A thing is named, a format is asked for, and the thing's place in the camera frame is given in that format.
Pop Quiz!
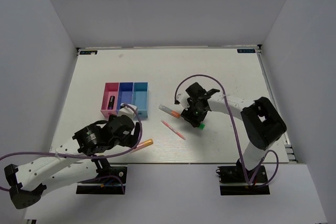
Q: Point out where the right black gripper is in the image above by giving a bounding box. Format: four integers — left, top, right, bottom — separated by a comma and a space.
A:
181, 99, 208, 128

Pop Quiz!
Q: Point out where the pink orange cap highlighter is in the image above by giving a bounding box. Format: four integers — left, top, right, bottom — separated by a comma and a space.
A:
133, 138, 153, 152

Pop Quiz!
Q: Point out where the black green cap marker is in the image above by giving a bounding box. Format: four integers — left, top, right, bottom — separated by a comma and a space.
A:
198, 123, 205, 130

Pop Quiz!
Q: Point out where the grey orange cap highlighter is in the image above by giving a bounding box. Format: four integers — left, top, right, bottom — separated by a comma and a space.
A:
159, 104, 181, 119

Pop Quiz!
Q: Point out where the thin pink pen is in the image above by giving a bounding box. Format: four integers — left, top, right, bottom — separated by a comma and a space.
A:
161, 120, 186, 140

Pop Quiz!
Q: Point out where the black purple cap marker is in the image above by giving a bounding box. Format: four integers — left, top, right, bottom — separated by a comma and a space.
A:
107, 95, 115, 110

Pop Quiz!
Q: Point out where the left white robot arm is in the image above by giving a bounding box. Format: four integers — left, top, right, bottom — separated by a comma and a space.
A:
4, 115, 142, 209

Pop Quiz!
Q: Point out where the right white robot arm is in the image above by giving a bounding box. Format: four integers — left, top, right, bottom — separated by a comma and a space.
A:
175, 82, 287, 182

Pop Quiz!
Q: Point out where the dark blue container bin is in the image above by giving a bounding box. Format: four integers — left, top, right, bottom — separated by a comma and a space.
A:
116, 82, 133, 113

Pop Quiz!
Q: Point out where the light blue container bin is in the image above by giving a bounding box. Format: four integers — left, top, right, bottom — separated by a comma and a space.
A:
132, 82, 148, 118

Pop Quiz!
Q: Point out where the pink container bin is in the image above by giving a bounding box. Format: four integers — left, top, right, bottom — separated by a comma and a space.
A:
100, 82, 119, 118

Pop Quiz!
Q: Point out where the right corner label sticker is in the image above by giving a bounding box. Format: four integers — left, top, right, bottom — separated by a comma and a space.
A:
237, 49, 256, 54

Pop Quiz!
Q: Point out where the corner label sticker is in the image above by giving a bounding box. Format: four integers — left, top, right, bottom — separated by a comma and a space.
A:
79, 50, 98, 55
237, 49, 256, 54

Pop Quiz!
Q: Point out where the left corner label sticker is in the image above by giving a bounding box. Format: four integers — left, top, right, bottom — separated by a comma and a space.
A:
79, 50, 98, 55

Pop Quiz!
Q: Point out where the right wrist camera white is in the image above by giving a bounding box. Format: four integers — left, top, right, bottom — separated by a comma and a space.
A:
174, 93, 190, 109

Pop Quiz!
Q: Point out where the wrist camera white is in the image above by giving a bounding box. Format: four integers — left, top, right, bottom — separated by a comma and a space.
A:
174, 93, 190, 109
117, 103, 138, 120

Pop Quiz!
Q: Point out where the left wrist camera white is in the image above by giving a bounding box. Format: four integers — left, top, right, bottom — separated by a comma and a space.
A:
117, 103, 138, 120

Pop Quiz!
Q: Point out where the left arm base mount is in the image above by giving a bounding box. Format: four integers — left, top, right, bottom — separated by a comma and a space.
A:
76, 159, 128, 195

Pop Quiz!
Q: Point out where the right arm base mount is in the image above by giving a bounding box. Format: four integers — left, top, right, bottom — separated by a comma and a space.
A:
216, 165, 270, 196

